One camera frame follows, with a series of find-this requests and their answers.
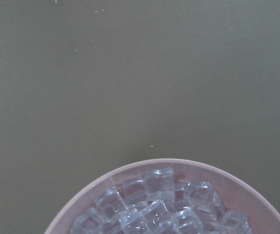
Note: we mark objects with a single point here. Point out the pile of clear ice cubes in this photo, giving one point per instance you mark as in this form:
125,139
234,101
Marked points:
156,204

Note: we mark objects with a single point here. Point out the pink bowl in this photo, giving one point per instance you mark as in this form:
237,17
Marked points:
236,194

